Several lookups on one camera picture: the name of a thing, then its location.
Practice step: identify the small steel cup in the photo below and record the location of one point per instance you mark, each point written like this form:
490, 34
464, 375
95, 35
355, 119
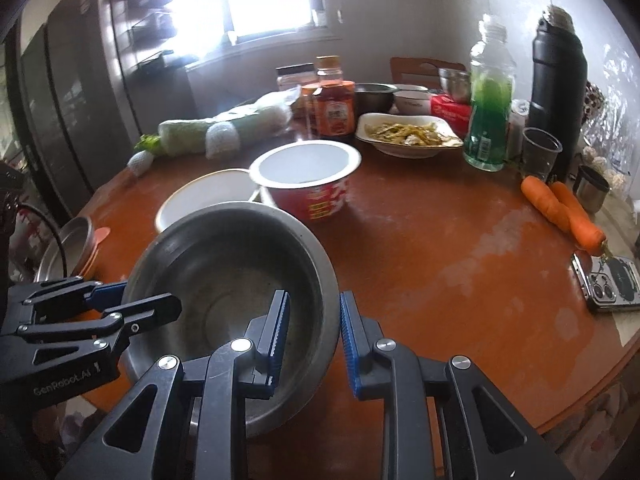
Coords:
590, 190

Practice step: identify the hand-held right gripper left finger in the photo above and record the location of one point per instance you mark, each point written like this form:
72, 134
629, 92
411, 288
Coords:
277, 340

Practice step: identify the clear plastic bag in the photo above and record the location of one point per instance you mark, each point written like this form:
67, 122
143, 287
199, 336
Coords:
620, 125

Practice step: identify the wrapped napa cabbage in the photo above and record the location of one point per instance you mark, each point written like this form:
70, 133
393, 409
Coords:
190, 135

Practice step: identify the clear jar black lid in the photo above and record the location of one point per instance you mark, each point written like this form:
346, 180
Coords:
295, 77

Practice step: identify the grey refrigerator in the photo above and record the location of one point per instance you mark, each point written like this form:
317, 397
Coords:
75, 85

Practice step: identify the pink plate with ears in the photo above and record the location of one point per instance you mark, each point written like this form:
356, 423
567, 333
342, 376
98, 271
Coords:
102, 236

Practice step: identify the grey foam-netted fruit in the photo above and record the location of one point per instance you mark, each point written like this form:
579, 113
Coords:
140, 162

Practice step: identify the orange sauce bottle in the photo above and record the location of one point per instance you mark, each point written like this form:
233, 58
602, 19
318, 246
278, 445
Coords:
332, 110

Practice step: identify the large stainless steel bowl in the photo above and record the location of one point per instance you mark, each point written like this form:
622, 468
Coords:
225, 260

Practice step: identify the white foam-netted fruit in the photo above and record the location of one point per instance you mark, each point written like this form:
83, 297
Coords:
222, 141

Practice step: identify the red tissue pack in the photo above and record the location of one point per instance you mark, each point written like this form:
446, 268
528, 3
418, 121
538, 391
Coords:
450, 110

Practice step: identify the dark steel bowl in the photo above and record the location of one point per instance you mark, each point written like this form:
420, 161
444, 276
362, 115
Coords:
375, 97

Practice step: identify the red sauce jar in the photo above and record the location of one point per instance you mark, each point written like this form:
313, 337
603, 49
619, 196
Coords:
307, 110

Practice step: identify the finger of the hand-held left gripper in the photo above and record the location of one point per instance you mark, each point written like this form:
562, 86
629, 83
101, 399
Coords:
145, 310
107, 292

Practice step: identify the small windowsill bottle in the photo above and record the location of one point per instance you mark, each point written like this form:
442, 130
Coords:
320, 17

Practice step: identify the black thermos flask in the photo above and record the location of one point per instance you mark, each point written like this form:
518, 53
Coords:
555, 85

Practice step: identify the green drink bottle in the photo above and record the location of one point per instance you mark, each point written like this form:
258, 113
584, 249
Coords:
487, 125

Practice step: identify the wooden chair back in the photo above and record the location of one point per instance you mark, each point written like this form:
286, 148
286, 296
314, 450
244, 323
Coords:
420, 67

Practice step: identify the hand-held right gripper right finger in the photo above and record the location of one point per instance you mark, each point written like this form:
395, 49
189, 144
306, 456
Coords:
350, 345

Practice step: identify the white dish with food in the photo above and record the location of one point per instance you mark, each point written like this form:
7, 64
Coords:
400, 132

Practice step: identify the leafy green vegetable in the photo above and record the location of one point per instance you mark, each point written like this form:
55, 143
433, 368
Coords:
147, 142

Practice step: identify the yellow bowl white inside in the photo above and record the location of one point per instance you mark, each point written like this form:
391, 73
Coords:
210, 195

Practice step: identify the white ceramic bowl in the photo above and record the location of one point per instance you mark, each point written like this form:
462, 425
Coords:
412, 102

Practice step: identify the red instant noodle bowl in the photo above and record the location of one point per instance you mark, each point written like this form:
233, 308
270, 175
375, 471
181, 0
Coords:
305, 165

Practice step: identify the smartphone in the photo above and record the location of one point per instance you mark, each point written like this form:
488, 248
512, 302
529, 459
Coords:
610, 285

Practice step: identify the clear plastic cup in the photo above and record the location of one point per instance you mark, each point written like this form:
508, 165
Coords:
540, 155

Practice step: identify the small stainless steel bowl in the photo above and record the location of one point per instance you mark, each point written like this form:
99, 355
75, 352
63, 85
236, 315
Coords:
455, 85

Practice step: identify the stainless steel plate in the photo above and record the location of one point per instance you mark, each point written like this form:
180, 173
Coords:
65, 247

